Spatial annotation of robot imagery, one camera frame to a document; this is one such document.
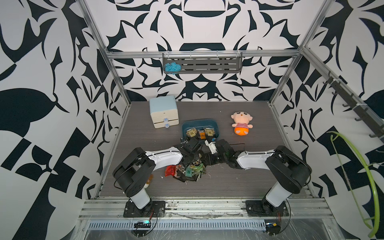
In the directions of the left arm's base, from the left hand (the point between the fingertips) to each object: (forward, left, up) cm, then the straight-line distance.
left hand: (194, 154), depth 91 cm
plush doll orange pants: (+21, -33, +5) cm, 39 cm away
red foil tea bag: (-10, +14, +2) cm, 17 cm away
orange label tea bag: (+13, -6, +1) cm, 14 cm away
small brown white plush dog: (-16, +26, 0) cm, 30 cm away
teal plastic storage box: (+21, -5, +1) cm, 22 cm away
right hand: (-2, -3, +1) cm, 4 cm away
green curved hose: (-33, -58, +29) cm, 73 cm away
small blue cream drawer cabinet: (+23, +18, +13) cm, 33 cm away
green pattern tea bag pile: (-9, 0, +1) cm, 9 cm away
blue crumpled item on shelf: (+41, +12, +33) cm, 54 cm away
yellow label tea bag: (+16, +1, 0) cm, 16 cm away
